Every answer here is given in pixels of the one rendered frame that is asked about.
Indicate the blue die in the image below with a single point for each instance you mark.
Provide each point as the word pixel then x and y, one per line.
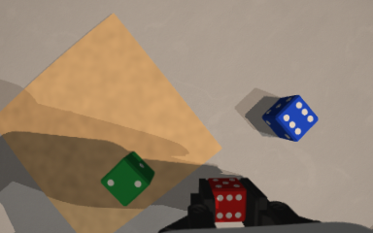
pixel 290 118

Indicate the green die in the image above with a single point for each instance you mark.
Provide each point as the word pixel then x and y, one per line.
pixel 131 176

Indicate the tan square mat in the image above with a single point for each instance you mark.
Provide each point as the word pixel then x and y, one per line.
pixel 99 101

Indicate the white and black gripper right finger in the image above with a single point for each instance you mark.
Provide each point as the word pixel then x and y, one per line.
pixel 261 212

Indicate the red die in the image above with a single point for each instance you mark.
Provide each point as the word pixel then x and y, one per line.
pixel 230 196

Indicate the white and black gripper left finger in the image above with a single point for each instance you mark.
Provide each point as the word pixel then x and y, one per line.
pixel 201 212

